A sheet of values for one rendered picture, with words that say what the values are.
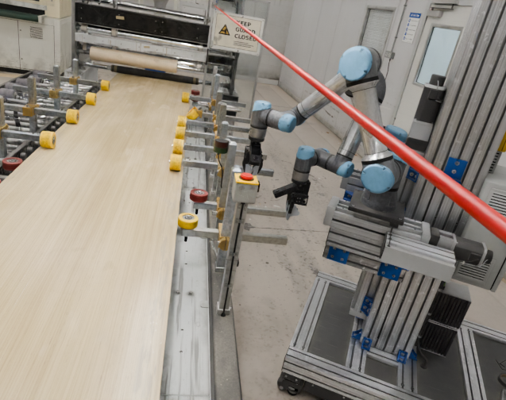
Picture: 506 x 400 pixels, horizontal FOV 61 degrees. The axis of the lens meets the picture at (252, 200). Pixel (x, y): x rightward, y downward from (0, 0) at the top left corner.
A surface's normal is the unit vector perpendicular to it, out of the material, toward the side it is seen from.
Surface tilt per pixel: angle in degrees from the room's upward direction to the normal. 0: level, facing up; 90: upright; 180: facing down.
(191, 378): 0
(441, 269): 90
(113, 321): 0
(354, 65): 83
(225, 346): 0
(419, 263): 90
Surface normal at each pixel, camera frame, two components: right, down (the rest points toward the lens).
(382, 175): -0.48, 0.40
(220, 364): 0.17, -0.90
